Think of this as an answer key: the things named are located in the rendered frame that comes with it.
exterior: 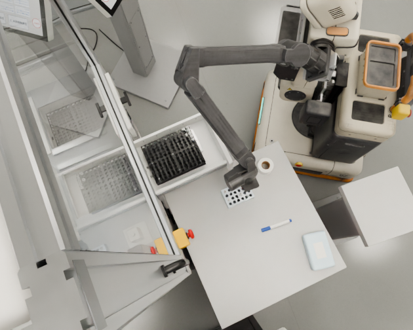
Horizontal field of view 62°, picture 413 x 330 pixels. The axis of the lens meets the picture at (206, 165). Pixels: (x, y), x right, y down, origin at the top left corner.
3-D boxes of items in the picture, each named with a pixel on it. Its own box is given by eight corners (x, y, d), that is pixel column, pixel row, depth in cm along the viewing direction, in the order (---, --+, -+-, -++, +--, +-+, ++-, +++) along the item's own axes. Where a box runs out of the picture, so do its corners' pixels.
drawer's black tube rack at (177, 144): (189, 131, 153) (188, 126, 147) (206, 165, 149) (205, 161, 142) (143, 150, 151) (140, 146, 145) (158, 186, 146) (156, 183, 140)
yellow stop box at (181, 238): (185, 227, 142) (183, 226, 135) (192, 243, 140) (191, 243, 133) (174, 232, 141) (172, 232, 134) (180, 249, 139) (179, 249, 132)
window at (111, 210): (94, 65, 145) (-114, -274, 52) (175, 256, 124) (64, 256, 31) (93, 65, 145) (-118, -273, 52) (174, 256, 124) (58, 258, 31)
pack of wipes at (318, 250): (300, 235, 148) (303, 234, 143) (322, 230, 148) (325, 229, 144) (311, 271, 144) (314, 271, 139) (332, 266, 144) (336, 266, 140)
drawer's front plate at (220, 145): (204, 113, 157) (203, 103, 146) (231, 169, 150) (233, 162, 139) (200, 114, 157) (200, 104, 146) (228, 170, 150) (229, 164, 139)
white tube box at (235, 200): (246, 181, 154) (246, 179, 151) (254, 198, 152) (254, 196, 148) (220, 192, 153) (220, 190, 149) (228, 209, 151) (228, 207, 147)
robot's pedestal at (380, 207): (339, 193, 228) (398, 163, 155) (358, 236, 221) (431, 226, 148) (297, 207, 226) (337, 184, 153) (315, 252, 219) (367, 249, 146)
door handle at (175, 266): (188, 255, 89) (181, 255, 70) (192, 265, 88) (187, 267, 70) (170, 264, 88) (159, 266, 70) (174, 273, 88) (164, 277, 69)
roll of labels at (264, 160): (267, 177, 154) (269, 175, 151) (254, 170, 155) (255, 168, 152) (275, 164, 156) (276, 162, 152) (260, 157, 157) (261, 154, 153)
